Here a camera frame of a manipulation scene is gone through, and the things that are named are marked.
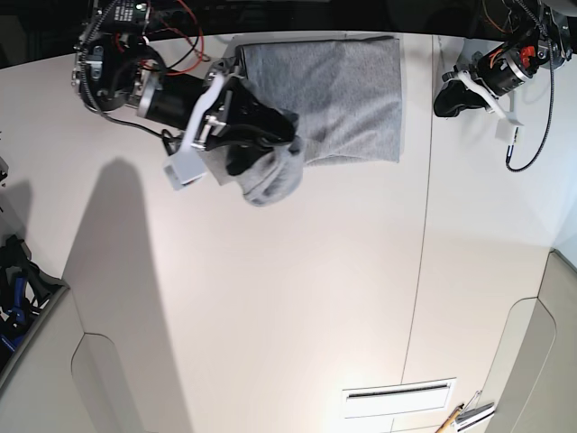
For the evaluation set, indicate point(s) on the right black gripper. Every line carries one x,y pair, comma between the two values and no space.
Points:
215,113

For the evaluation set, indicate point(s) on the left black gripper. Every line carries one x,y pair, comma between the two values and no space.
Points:
500,71

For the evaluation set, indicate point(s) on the blue clamps pile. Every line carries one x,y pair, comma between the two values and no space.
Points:
26,290

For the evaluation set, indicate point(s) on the grey T-shirt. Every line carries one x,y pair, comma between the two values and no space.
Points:
344,97

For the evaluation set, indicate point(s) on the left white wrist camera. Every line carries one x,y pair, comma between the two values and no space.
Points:
508,126

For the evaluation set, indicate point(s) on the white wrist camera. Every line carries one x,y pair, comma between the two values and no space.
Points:
184,167
508,126

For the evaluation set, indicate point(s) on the yellow pencil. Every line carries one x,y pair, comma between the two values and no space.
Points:
450,420

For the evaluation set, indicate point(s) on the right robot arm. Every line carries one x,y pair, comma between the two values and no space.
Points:
119,76

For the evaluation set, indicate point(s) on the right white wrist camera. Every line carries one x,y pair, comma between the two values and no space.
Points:
184,167

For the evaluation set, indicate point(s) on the grey binder clip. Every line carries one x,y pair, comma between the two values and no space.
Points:
473,411

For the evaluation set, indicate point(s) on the white slotted grommet plate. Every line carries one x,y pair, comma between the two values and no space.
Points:
398,400

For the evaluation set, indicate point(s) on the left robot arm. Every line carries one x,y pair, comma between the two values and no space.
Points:
540,37

